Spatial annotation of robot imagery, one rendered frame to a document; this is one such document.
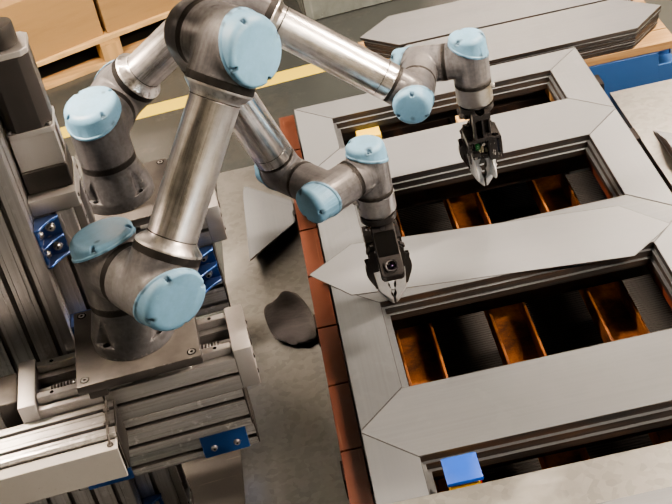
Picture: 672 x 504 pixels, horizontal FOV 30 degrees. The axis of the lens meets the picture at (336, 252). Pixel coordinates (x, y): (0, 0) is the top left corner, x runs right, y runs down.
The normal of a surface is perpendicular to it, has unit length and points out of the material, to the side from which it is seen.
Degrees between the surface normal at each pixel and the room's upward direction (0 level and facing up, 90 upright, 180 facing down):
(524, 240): 0
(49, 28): 90
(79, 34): 90
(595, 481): 0
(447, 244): 0
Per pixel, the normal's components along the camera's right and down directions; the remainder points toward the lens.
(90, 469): 0.19, 0.54
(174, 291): 0.62, 0.45
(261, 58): 0.71, 0.20
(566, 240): -0.18, -0.80
